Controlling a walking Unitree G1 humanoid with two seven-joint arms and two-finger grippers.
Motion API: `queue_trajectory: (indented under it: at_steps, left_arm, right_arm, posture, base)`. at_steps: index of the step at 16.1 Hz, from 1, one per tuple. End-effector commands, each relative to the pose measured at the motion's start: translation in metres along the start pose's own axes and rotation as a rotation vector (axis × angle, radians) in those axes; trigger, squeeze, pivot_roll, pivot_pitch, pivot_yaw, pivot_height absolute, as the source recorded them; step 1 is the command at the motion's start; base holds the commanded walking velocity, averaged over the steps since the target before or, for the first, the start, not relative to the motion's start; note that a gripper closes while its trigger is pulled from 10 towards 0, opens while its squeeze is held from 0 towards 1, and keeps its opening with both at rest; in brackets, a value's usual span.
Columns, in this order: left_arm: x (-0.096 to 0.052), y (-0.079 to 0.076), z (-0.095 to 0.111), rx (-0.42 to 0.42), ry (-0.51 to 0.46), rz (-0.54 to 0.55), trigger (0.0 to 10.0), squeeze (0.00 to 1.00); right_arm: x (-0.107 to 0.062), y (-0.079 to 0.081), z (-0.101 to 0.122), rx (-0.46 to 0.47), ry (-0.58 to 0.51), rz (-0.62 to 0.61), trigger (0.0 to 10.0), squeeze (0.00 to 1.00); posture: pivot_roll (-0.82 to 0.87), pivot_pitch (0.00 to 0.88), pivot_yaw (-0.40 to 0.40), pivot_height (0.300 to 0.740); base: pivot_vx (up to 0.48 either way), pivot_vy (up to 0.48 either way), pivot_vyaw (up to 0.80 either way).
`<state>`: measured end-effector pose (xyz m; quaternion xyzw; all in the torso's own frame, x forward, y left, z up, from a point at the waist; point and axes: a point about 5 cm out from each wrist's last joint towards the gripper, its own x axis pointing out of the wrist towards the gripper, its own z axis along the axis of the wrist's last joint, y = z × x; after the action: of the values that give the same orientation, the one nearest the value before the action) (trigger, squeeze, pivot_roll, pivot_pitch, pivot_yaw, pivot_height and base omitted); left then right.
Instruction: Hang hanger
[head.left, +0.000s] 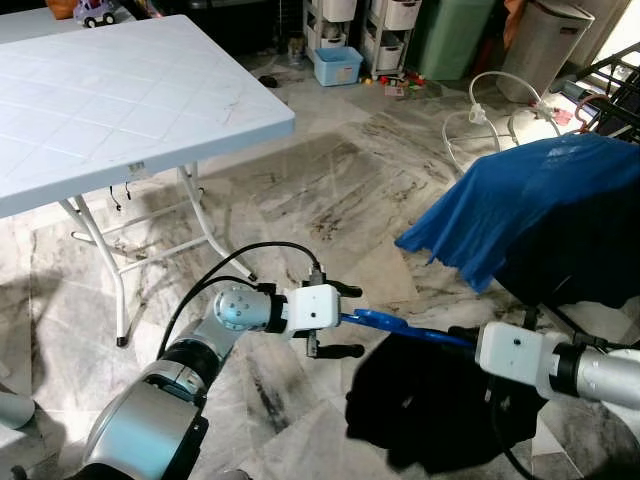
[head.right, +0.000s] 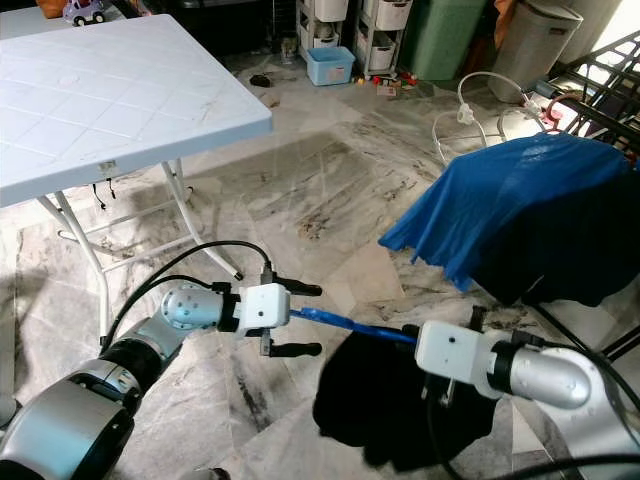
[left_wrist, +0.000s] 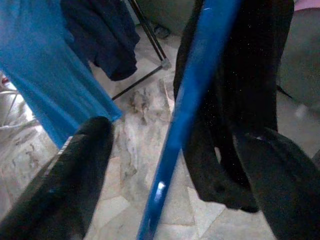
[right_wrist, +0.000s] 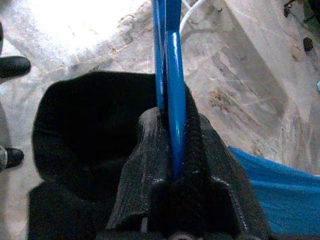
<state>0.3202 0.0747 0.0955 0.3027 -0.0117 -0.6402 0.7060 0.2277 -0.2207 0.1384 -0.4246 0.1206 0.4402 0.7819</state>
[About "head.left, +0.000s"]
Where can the purple toy car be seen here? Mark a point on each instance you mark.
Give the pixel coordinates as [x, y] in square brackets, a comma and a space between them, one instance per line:
[95, 13]

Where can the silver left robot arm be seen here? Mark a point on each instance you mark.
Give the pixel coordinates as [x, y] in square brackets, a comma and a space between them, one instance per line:
[150, 430]

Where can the bright blue t-shirt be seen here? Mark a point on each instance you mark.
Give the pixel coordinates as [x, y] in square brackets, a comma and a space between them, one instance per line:
[520, 200]

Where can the black garment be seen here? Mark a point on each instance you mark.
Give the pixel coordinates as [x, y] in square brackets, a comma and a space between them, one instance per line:
[420, 400]

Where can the green laundry hamper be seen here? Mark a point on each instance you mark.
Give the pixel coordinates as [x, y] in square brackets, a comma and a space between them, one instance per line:
[455, 40]

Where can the white tube frame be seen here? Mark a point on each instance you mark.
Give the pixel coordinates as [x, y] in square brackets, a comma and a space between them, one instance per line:
[478, 113]

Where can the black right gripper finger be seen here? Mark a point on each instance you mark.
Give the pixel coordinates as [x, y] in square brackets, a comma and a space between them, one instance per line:
[463, 335]

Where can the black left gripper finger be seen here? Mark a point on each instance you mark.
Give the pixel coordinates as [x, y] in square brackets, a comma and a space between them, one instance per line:
[342, 290]
[342, 351]

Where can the grey plastic bin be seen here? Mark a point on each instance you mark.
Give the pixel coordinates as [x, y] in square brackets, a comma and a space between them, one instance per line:
[545, 50]

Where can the light blue plastic basket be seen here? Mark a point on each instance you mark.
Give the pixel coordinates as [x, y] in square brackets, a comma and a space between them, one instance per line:
[337, 67]

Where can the small pink card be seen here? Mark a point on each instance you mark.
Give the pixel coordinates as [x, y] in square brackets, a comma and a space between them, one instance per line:
[395, 90]

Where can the small black floor object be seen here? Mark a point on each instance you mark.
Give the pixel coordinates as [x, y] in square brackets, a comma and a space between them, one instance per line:
[269, 81]

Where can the blue plastic hanger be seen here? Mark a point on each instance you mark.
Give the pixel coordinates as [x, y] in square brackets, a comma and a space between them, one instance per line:
[400, 325]

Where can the orange bag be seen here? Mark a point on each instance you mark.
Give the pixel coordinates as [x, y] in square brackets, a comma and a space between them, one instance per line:
[62, 8]

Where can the black metal drying rack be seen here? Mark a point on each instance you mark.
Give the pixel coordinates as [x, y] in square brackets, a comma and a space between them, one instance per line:
[620, 100]

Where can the white plastic folding table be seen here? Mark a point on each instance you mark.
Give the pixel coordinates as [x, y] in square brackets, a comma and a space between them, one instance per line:
[120, 100]

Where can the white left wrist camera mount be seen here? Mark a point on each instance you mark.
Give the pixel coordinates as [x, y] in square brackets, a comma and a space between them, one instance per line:
[312, 308]

